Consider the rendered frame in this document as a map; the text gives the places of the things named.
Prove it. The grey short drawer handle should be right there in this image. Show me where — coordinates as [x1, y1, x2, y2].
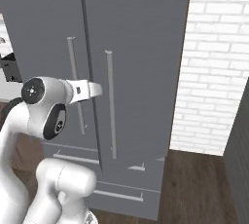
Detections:
[92, 188, 145, 204]

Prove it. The grey fridge right door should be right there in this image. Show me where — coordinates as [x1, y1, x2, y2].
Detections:
[78, 0, 195, 174]

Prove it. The grey long drawer handle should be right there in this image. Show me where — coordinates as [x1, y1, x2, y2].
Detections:
[53, 149, 147, 172]

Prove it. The grey fridge left door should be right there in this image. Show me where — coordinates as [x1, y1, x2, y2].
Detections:
[0, 0, 102, 154]

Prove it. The grey left door handle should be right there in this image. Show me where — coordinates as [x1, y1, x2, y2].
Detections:
[66, 36, 88, 135]

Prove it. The grey fridge small drawer front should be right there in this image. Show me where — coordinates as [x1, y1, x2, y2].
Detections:
[85, 180, 162, 221]

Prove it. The grey door handle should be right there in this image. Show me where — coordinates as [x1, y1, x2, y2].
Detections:
[104, 50, 119, 161]
[66, 36, 88, 135]

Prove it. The grey right door handle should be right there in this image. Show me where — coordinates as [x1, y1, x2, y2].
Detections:
[104, 50, 119, 161]

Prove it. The dark grey counter side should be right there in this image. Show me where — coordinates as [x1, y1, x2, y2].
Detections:
[223, 77, 249, 224]

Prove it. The black appliance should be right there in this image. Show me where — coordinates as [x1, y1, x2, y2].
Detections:
[0, 52, 24, 84]

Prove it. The grey fridge door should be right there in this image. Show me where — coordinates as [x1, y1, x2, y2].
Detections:
[0, 0, 102, 154]
[78, 0, 195, 174]

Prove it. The grey fridge large drawer front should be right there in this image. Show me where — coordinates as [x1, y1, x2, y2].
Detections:
[41, 140, 166, 193]

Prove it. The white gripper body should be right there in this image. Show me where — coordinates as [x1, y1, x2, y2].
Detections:
[88, 81, 104, 100]

